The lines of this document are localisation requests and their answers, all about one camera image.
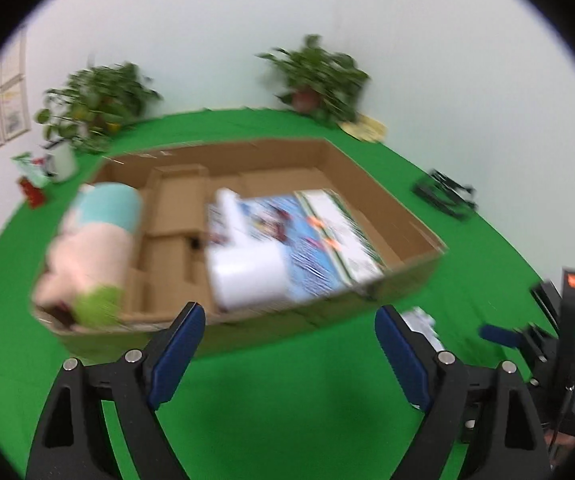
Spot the white enamel mug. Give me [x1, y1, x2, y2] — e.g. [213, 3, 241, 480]
[46, 140, 77, 181]

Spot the green and white book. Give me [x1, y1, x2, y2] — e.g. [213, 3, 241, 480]
[295, 188, 389, 286]

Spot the green snack packet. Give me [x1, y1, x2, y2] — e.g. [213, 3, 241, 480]
[12, 153, 51, 189]

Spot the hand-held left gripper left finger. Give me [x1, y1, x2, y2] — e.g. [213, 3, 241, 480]
[24, 301, 206, 480]

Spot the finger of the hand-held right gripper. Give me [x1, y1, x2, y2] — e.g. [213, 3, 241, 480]
[478, 323, 537, 349]

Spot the bushy potted plant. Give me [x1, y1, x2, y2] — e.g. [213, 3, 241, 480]
[36, 62, 163, 154]

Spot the black plastic rack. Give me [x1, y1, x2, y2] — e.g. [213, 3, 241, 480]
[412, 168, 479, 221]

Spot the yellow cloth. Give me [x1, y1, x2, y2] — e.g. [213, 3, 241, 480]
[340, 114, 387, 144]

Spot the long cardboard box with inserts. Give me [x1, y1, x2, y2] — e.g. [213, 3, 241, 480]
[30, 137, 449, 361]

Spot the potted plant in red pot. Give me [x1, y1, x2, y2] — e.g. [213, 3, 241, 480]
[257, 35, 371, 126]

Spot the white printed packet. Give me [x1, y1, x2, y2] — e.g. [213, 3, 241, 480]
[400, 306, 443, 354]

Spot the blue illustrated comic book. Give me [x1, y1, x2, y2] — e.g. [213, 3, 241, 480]
[207, 192, 356, 306]

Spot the red can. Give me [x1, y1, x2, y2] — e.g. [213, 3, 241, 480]
[19, 177, 48, 210]

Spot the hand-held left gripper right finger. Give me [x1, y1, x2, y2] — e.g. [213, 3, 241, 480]
[374, 304, 554, 480]

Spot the white plastic bottle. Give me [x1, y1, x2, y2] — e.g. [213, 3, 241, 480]
[206, 188, 289, 312]

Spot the pink teal green plush roll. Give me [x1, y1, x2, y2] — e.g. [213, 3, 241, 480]
[32, 182, 144, 329]

